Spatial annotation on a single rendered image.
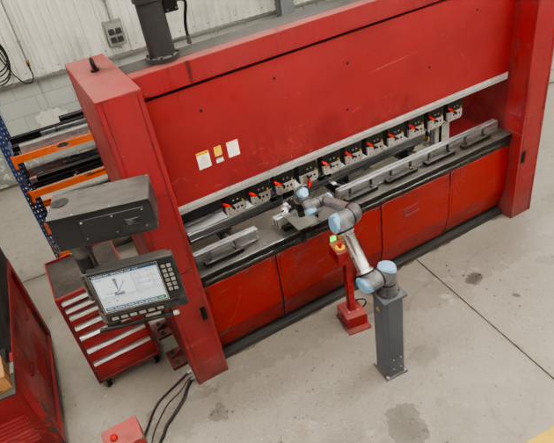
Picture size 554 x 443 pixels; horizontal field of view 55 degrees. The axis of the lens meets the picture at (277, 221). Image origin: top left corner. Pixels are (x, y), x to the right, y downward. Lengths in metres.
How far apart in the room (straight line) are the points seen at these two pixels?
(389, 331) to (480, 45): 2.33
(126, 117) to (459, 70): 2.65
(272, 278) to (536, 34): 2.74
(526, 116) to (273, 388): 3.04
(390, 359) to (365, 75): 1.99
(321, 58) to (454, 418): 2.52
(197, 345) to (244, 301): 0.47
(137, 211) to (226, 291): 1.43
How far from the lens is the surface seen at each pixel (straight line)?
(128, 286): 2.95
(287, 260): 4.05
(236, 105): 3.44
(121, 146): 3.04
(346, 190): 4.20
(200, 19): 7.68
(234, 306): 4.05
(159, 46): 3.24
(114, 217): 2.72
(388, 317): 3.60
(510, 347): 4.36
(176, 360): 4.42
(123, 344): 4.25
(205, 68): 3.27
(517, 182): 5.33
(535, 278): 4.93
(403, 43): 4.06
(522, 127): 5.04
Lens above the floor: 3.25
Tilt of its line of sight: 35 degrees down
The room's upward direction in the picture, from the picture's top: 10 degrees counter-clockwise
